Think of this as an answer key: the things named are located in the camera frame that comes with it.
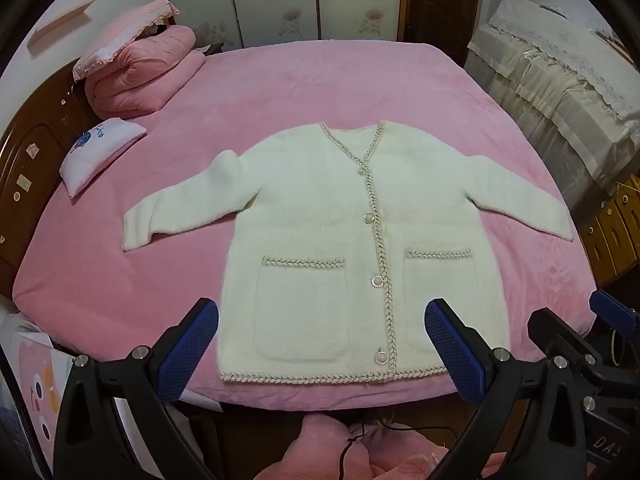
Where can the person's pink fuzzy clothing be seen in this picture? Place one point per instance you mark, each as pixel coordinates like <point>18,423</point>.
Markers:
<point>320,440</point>

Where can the white fluffy cardigan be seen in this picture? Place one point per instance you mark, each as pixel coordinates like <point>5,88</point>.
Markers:
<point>310,220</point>

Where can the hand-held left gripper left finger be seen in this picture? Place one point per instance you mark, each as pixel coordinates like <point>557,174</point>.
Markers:
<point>192,345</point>

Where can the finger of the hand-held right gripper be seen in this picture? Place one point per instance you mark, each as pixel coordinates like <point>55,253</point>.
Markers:
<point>607,307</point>
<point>547,332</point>

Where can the pink cartoon box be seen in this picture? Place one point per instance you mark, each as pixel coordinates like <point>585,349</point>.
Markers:
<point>30,385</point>

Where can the pink lace-edged pillow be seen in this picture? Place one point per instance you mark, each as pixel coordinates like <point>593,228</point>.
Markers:
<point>125,35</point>

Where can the wooden headboard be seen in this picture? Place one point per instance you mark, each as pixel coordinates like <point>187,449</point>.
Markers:
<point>30,170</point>

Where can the yellow wooden drawer cabinet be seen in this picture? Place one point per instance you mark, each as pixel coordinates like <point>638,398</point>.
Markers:
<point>607,240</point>

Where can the furniture with lace cover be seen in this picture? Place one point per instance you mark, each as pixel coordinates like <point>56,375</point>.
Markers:
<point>550,75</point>

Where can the pink bed blanket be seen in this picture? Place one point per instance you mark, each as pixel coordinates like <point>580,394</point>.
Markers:
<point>350,85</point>

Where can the folded pink quilt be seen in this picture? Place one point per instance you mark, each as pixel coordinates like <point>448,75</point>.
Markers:
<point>150,75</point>

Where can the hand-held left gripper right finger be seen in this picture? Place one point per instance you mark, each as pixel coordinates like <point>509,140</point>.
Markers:
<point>457,350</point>

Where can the floral panel wardrobe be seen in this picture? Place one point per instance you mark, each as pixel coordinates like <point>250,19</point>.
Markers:
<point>275,0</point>

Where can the pink wall shelf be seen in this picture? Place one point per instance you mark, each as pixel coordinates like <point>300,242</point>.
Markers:
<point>60,27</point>

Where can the small white printed pillow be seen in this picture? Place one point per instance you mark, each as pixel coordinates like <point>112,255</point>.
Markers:
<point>100,155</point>

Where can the dark wooden door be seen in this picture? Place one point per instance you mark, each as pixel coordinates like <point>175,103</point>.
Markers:
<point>450,5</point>

